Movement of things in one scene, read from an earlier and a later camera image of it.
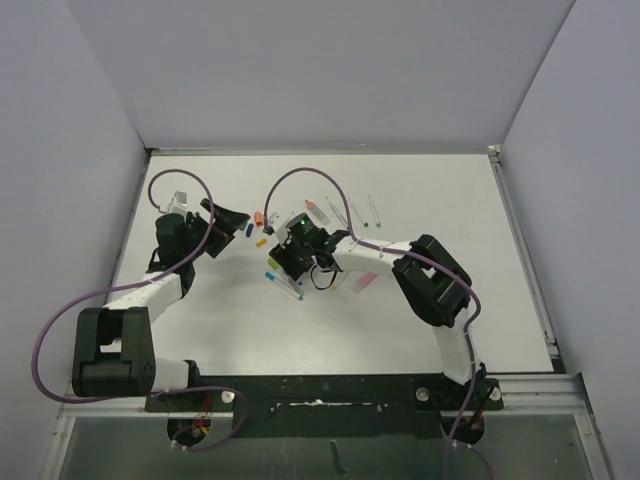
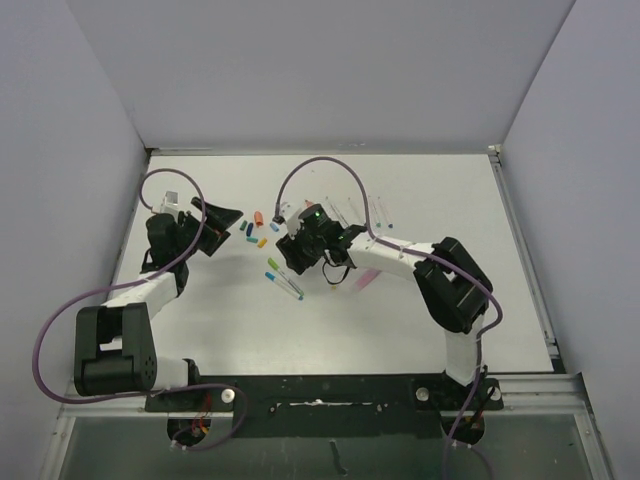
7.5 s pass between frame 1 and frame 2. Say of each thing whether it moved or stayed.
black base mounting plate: stayed
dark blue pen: stayed
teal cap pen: moved
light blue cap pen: stayed
